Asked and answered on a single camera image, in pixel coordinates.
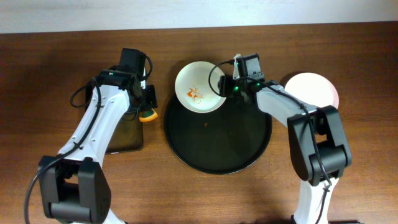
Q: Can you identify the orange green scrub sponge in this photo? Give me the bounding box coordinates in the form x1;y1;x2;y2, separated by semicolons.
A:
139;109;158;123

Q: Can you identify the white plate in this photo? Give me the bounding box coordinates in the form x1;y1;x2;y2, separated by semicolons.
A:
175;61;226;113
284;72;340;108

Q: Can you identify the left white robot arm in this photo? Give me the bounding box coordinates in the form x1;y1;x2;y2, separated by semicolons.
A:
24;48;157;223

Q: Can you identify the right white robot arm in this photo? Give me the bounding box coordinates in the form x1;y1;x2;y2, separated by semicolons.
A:
212;54;352;223

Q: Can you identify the rectangular black tray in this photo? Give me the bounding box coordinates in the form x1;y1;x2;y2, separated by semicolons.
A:
106;111;144;154

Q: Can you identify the round black tray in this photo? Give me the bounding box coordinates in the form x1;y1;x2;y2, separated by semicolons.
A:
164;96;272;175

